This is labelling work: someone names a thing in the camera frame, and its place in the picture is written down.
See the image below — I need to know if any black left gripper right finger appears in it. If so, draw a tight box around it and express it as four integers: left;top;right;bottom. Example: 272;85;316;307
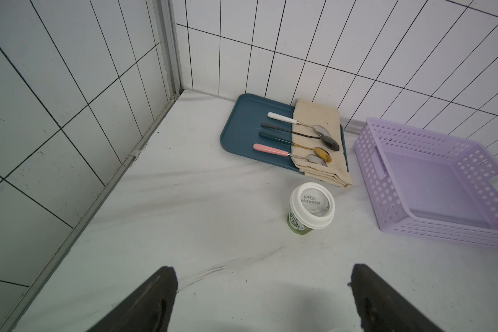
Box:
349;264;441;331

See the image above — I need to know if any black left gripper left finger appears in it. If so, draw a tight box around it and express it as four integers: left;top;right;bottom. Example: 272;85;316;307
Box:
90;266;178;332

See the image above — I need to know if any green yogurt cup white lid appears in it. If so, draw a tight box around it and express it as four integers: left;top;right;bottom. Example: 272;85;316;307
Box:
287;182;336;235

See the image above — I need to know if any purple perforated plastic basket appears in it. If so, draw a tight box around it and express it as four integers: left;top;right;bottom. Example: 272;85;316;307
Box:
354;118;498;249

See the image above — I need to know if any black spoon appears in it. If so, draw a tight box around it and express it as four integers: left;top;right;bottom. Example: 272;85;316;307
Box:
261;124;341;152

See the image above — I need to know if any dark teal plastic tray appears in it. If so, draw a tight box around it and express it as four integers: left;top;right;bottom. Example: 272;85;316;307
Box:
219;93;349;173

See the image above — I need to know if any beige folded cloth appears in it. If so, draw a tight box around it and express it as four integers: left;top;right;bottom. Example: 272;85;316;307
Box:
292;99;352;188

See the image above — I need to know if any pink handled spoon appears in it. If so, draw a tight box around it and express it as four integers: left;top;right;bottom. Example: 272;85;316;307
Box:
253;143;329;167

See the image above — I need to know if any green handled gold spoon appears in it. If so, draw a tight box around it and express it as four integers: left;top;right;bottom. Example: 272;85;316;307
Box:
260;131;332;163

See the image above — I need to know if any white handled spoon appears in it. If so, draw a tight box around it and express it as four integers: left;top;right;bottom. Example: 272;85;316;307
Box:
267;112;331;137

